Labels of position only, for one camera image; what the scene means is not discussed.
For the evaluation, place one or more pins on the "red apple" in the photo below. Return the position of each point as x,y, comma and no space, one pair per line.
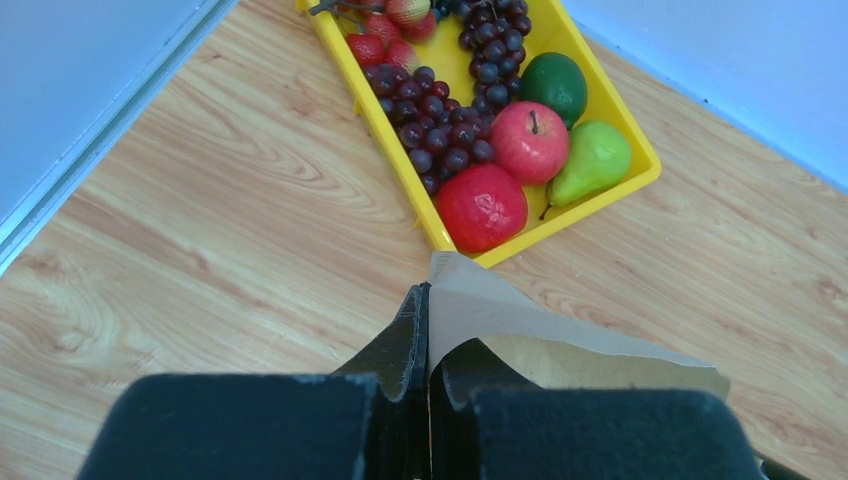
530,141
481,208

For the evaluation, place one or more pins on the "brown paper coffee filter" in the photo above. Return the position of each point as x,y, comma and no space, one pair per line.
467,301

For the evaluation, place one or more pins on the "green pear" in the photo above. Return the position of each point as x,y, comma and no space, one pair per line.
599,158

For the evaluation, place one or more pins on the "small red fruits cluster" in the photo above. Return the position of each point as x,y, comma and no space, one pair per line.
388,30

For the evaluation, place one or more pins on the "red apple middle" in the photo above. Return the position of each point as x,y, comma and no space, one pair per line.
530,141

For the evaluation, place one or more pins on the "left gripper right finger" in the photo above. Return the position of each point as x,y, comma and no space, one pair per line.
490,422

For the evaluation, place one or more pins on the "red apple front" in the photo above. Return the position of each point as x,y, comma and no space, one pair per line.
481,208

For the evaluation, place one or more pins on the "green lime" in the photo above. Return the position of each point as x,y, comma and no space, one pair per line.
556,81

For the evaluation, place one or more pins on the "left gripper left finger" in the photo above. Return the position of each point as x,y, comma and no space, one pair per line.
365,420

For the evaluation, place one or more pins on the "yellow plastic fruit tray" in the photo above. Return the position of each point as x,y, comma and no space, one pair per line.
552,31

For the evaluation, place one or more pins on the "dark purple grape bunch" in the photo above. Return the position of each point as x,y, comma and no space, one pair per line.
469,72

